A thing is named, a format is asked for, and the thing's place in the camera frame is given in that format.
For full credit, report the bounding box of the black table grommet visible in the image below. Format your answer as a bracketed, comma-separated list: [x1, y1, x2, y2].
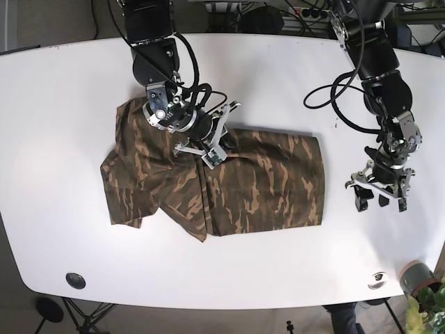
[65, 272, 86, 289]

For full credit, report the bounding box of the camouflage T-shirt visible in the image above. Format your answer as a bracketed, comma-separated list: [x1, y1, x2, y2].
[100, 97, 325, 241]

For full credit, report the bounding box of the black tripod stand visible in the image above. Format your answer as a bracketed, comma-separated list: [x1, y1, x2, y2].
[35, 296, 117, 334]

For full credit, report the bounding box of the potted green plant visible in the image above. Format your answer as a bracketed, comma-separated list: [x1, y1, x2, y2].
[398, 260, 444, 334]

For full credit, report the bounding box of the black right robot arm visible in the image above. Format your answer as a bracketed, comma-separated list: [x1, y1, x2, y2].
[118, 1, 240, 169]

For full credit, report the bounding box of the silver table grommet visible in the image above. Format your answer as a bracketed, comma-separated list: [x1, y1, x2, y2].
[367, 271, 388, 290]

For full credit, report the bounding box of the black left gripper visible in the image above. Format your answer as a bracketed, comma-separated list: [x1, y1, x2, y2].
[345, 132, 422, 212]

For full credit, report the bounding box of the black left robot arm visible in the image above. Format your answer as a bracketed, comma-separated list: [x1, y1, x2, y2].
[327, 1, 422, 212]

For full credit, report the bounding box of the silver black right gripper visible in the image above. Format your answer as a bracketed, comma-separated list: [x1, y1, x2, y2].
[143, 87, 241, 170]

